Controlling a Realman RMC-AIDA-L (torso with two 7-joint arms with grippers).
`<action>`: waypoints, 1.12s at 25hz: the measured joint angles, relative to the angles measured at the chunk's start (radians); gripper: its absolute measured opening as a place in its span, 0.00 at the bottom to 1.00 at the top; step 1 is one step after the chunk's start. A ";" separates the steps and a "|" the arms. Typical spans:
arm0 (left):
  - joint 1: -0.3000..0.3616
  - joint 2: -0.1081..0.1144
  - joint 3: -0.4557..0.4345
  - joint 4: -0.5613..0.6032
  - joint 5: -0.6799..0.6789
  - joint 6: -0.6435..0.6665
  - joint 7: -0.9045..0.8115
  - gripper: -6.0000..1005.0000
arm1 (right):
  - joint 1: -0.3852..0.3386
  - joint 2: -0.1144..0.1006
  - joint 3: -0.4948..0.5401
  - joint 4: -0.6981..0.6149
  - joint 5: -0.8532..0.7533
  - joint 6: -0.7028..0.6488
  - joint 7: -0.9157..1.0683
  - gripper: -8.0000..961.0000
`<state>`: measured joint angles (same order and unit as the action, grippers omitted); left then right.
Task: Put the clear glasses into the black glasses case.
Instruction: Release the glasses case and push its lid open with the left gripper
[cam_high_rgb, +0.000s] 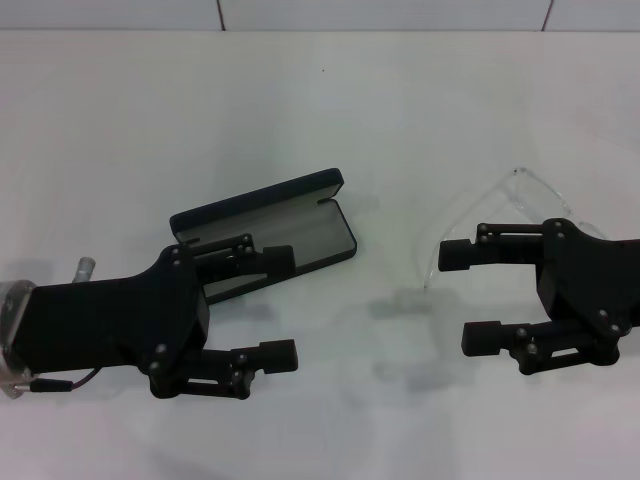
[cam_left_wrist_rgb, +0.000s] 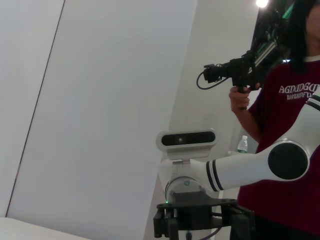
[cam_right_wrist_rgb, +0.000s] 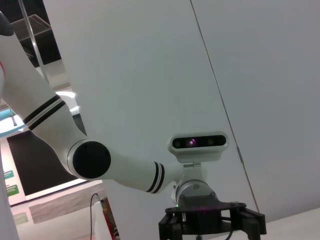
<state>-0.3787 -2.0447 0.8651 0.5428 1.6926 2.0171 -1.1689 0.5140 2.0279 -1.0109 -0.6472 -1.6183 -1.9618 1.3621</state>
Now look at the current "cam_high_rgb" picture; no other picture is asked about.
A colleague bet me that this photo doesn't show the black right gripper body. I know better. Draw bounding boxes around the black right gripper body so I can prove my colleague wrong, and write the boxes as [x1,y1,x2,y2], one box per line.
[532,218,640,369]

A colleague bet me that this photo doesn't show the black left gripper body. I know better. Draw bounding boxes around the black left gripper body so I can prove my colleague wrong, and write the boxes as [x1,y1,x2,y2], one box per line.
[13,244,210,401]

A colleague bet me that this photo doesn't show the black glasses case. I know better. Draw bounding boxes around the black glasses case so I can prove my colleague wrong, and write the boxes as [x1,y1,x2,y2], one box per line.
[168,167,357,305]

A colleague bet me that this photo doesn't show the clear white glasses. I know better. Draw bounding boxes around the clear white glasses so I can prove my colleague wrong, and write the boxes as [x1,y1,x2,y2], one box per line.
[418,168,626,291]

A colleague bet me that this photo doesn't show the silver metal connector stub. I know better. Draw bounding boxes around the silver metal connector stub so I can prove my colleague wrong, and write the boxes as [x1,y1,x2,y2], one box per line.
[73,255,99,284]

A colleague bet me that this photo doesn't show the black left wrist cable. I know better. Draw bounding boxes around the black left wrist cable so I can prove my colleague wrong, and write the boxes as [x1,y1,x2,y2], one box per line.
[12,368,104,397]

